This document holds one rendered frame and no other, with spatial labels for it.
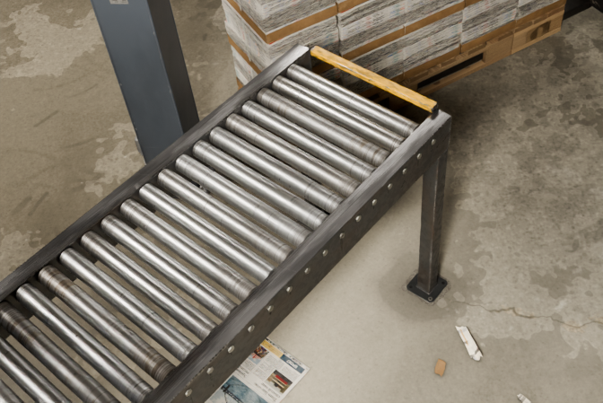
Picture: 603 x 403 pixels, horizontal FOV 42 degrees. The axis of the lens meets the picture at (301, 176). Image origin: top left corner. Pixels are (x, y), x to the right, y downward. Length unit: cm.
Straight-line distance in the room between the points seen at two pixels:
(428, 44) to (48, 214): 165
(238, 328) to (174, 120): 124
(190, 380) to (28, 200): 174
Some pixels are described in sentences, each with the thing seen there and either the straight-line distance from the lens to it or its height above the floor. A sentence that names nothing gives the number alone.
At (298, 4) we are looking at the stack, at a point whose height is 71.
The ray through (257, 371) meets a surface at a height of 1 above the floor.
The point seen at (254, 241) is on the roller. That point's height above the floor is 79.
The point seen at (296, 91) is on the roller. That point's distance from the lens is 222.
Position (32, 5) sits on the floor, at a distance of 433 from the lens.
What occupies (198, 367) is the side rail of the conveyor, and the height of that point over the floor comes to 80.
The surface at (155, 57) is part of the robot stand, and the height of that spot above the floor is 67.
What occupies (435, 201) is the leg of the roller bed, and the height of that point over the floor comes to 49.
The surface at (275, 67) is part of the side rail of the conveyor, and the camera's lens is 230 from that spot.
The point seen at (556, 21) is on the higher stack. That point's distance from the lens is 372.
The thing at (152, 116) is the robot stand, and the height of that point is 40.
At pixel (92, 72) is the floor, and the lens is 377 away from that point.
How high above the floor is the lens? 227
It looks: 48 degrees down
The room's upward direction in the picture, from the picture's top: 7 degrees counter-clockwise
